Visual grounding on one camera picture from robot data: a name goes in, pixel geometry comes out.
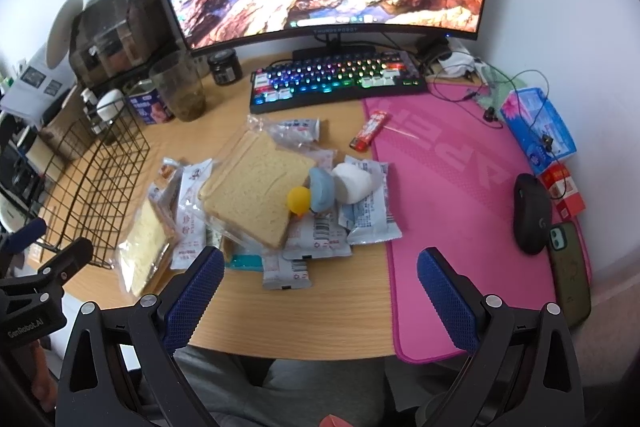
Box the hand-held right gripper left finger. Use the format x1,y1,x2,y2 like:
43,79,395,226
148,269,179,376
55,246,226,427

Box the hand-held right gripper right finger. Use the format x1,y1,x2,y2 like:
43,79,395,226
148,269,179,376
416,247,587,427

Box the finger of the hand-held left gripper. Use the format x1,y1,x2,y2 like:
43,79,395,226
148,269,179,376
0,238,96,303
0,218,47,258

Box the small sliced bread bag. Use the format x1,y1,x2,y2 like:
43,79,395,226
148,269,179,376
116,197,176,298

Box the long white snack packet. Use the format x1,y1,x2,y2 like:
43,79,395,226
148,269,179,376
172,159,216,270

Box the black wire basket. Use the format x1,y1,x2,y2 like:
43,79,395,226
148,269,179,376
30,104,151,269

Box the white barcode snack packet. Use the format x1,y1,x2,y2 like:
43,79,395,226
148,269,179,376
282,212,353,260
262,254,313,290

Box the small packet with bread picture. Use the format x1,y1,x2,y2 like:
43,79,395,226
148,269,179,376
147,157,183,208

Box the clear noodle packet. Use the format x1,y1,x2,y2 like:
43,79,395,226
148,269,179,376
197,114,333,250

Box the yellow ball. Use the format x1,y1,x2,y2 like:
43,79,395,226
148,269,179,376
286,186,313,215

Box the white ball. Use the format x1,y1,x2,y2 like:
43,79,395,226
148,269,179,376
332,162,373,204

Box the blue ball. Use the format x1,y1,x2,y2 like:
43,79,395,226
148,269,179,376
307,167,337,212

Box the person's left forearm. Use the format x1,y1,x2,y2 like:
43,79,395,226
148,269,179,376
22,342,58,413

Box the teal sachet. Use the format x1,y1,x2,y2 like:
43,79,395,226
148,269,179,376
225,252,266,270

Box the pink mouse mat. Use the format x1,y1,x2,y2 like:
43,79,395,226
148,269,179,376
362,82,593,364

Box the black computer mouse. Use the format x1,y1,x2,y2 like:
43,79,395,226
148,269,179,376
513,173,553,255

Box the phone in green case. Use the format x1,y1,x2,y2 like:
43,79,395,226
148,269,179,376
547,221,592,328

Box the person's grey pants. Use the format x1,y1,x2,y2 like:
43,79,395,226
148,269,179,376
135,347,451,427

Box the grey printed box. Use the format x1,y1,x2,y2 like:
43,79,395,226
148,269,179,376
0,47,76,128

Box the white rounded gadget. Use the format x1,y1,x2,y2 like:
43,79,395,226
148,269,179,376
95,89,125,118

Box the small red box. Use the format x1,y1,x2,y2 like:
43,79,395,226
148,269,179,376
541,163,587,219

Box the blue tissue box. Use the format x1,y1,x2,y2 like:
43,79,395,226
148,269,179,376
125,79,176,126

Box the small red packet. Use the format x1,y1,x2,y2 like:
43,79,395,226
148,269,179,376
350,111,388,152

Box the blue tissue pack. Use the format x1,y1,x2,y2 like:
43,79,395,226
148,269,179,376
500,88,577,175

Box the large glass jar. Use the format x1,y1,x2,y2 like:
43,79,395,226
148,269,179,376
149,52,207,122

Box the white round disc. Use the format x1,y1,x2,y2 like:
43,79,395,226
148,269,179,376
46,0,84,68

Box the pale green cloth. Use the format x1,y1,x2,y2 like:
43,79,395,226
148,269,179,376
470,62,528,108

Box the black jar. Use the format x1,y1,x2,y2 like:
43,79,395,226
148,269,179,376
207,48,244,85

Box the backlit mechanical keyboard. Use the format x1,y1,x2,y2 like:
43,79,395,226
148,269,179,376
249,49,428,115

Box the black earphone cable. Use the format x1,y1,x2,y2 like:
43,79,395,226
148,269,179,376
430,67,556,152

